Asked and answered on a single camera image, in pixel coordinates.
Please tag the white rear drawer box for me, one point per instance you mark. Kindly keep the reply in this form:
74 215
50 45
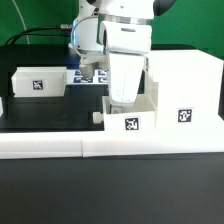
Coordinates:
39 81

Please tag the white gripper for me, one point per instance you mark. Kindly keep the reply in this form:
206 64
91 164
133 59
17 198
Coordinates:
123 79

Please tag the white drawer cabinet frame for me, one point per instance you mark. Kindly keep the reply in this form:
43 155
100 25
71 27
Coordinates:
185 86

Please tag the white drawer box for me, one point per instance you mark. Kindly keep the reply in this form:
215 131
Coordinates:
140 117
39 81

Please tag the white marker sheet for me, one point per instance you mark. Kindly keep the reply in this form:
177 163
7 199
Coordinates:
75 77

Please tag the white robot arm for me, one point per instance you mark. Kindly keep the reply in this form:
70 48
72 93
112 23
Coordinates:
115 35

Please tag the white front barrier rail left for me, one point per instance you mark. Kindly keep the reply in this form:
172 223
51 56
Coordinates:
40 145

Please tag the white front barrier rail right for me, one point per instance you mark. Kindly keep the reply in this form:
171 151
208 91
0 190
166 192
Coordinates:
152 143

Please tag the white barrier rail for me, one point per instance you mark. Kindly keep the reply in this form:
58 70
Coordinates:
40 145
152 143

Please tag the white front drawer box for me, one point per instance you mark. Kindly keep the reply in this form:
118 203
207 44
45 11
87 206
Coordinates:
140 117

